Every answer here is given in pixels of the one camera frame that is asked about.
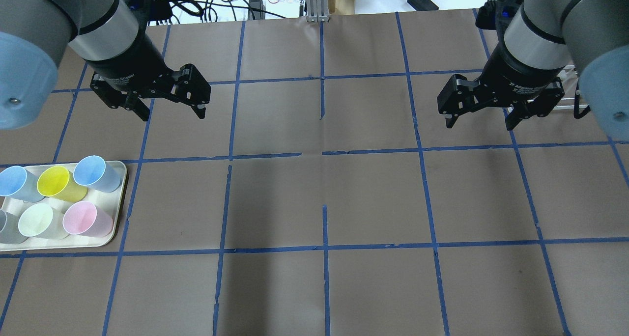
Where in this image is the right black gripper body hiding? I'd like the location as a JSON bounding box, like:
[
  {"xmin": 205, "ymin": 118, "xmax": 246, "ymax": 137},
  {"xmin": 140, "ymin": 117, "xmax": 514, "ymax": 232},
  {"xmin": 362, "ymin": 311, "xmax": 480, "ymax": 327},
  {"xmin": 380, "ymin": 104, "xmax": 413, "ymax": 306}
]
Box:
[{"xmin": 466, "ymin": 56, "xmax": 564, "ymax": 116}]

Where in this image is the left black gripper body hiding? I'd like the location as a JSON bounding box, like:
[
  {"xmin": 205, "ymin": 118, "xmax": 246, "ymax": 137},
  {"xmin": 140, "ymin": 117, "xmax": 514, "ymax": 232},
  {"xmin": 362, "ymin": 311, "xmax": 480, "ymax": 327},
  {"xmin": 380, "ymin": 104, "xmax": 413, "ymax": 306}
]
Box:
[{"xmin": 90, "ymin": 56, "xmax": 184, "ymax": 109}]

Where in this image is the pink plastic cup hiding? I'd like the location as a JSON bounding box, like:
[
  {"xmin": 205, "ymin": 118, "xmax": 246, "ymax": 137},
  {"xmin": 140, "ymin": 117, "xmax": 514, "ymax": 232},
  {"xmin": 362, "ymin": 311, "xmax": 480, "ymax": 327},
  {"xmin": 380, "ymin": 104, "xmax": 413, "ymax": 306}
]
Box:
[{"xmin": 61, "ymin": 201, "xmax": 113, "ymax": 238}]

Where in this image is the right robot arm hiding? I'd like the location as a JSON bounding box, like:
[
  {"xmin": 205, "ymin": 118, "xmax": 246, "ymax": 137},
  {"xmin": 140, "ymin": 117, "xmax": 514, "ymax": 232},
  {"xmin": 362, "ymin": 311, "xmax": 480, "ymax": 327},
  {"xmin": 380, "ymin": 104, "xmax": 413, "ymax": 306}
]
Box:
[{"xmin": 437, "ymin": 0, "xmax": 629, "ymax": 141}]

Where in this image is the blue cup near arm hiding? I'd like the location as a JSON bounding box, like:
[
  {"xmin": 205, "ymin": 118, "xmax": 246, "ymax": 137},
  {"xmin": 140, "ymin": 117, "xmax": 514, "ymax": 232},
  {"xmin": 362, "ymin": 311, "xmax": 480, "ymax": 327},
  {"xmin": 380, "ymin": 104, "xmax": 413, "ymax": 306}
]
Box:
[{"xmin": 73, "ymin": 155, "xmax": 123, "ymax": 193}]

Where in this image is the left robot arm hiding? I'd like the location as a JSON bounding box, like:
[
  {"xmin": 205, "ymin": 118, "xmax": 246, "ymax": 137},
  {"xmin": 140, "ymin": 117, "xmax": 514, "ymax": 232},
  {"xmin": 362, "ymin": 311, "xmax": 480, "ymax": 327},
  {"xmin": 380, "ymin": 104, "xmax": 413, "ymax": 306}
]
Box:
[{"xmin": 0, "ymin": 0, "xmax": 211, "ymax": 130}]

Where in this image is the yellow plastic cup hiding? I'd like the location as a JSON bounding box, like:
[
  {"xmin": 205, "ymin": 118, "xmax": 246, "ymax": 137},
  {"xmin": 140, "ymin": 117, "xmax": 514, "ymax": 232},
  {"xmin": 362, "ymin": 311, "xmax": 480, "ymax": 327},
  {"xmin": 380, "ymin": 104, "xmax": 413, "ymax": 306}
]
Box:
[{"xmin": 36, "ymin": 166, "xmax": 88, "ymax": 202}]

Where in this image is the blue cup tray corner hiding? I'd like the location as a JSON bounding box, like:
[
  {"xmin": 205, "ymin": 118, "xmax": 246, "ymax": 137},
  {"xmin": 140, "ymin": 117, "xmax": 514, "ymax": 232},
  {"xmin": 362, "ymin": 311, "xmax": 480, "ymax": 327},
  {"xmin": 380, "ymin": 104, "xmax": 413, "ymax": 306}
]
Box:
[{"xmin": 0, "ymin": 166, "xmax": 45, "ymax": 202}]

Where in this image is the cream white plastic cup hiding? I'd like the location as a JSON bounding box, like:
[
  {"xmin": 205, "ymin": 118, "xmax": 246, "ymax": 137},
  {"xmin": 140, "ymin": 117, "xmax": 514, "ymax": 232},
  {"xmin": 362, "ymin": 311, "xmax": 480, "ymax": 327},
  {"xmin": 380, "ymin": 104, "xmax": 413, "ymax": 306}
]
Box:
[{"xmin": 18, "ymin": 202, "xmax": 69, "ymax": 240}]

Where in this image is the grey plastic cup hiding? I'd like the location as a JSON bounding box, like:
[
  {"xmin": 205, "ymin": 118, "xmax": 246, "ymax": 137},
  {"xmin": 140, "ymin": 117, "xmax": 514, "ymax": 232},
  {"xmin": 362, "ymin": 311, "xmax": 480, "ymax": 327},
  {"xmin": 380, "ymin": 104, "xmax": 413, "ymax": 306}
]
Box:
[{"xmin": 0, "ymin": 210, "xmax": 28, "ymax": 244}]

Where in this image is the cream plastic tray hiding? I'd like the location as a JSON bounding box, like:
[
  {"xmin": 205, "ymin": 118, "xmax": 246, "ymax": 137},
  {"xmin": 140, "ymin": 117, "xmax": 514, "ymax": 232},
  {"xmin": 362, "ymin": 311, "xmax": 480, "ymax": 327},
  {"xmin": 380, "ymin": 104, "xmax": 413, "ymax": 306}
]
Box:
[{"xmin": 0, "ymin": 161, "xmax": 128, "ymax": 254}]

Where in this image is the black power adapter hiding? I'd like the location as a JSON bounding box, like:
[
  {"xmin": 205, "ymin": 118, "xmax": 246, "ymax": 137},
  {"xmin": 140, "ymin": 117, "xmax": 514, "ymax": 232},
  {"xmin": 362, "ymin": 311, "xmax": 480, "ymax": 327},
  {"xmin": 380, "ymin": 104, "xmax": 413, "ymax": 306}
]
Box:
[{"xmin": 407, "ymin": 0, "xmax": 439, "ymax": 11}]

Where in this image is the white wire cup rack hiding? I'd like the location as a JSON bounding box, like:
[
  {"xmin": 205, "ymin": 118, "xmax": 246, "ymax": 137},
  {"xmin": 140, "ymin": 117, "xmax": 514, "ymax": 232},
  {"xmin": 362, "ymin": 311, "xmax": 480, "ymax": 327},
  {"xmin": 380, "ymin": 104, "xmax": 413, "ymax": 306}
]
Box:
[{"xmin": 550, "ymin": 62, "xmax": 589, "ymax": 120}]

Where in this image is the aluminium frame post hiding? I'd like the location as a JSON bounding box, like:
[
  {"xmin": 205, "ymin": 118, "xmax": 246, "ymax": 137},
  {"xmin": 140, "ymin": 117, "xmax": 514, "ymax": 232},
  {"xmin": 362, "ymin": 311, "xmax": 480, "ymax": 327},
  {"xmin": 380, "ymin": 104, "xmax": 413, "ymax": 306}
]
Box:
[{"xmin": 304, "ymin": 0, "xmax": 330, "ymax": 23}]

